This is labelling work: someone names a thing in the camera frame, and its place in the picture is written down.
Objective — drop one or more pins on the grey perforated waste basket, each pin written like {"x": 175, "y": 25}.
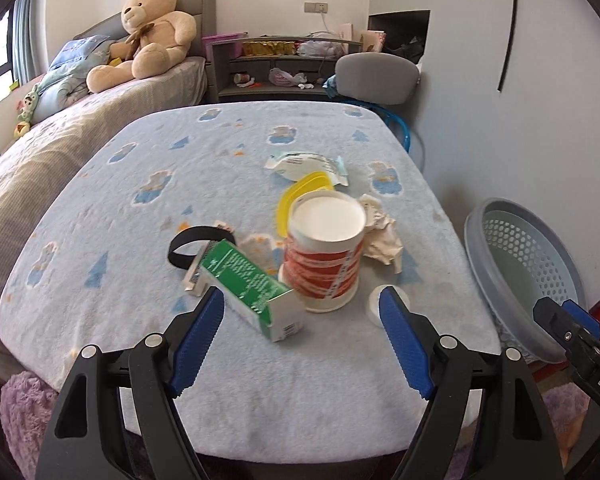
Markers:
{"x": 480, "y": 245}

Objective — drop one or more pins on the grey bed headboard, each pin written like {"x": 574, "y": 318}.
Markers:
{"x": 207, "y": 20}

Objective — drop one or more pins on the blue printed fleece blanket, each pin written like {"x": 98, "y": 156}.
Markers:
{"x": 180, "y": 185}

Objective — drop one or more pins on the green cardboard box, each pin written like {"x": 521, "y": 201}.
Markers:
{"x": 240, "y": 275}

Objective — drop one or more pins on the wall power outlet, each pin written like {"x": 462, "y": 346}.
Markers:
{"x": 316, "y": 7}

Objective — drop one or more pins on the pink card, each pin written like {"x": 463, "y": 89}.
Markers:
{"x": 345, "y": 31}

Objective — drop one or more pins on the white plastic wrapper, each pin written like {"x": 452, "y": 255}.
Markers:
{"x": 300, "y": 165}

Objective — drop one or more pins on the small white cap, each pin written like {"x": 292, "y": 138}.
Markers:
{"x": 374, "y": 307}

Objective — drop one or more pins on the grey shelf unit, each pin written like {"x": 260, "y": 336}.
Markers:
{"x": 280, "y": 61}

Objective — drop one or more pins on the bed with beige bedspread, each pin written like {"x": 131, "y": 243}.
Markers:
{"x": 40, "y": 160}

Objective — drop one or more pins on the grey chair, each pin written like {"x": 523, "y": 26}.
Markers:
{"x": 375, "y": 75}

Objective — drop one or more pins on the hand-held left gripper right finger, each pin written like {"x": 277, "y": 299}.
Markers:
{"x": 405, "y": 340}

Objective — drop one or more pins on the light blue folded quilt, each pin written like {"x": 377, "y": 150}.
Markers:
{"x": 60, "y": 92}

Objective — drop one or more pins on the grey curtain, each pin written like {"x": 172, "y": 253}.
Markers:
{"x": 27, "y": 35}

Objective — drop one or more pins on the red and white paper cup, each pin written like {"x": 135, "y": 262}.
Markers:
{"x": 320, "y": 265}

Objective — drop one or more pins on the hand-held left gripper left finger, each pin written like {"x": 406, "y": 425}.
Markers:
{"x": 200, "y": 340}

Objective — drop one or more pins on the blue patterned pillow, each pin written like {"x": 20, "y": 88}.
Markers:
{"x": 77, "y": 52}

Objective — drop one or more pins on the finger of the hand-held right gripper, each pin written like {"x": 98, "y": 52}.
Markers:
{"x": 587, "y": 319}
{"x": 555, "y": 322}

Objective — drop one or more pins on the gold foil packets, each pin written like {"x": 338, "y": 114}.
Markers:
{"x": 270, "y": 48}

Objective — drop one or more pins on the pink plastic bag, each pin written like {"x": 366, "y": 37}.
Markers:
{"x": 282, "y": 77}

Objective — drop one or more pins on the white paper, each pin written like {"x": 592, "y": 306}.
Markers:
{"x": 385, "y": 245}

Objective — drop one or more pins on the yellow plastic lid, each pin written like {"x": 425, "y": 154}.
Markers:
{"x": 285, "y": 210}

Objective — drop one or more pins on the large beige teddy bear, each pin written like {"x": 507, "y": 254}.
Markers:
{"x": 155, "y": 35}

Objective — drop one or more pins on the pink storage box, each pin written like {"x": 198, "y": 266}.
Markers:
{"x": 225, "y": 42}

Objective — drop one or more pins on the white plastic bag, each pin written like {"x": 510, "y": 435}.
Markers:
{"x": 322, "y": 48}

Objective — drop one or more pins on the small jar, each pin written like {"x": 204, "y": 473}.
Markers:
{"x": 241, "y": 79}

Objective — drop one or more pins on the small green plush toy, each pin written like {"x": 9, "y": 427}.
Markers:
{"x": 27, "y": 105}

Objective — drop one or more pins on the purple fluffy rug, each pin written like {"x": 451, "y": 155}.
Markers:
{"x": 25, "y": 410}

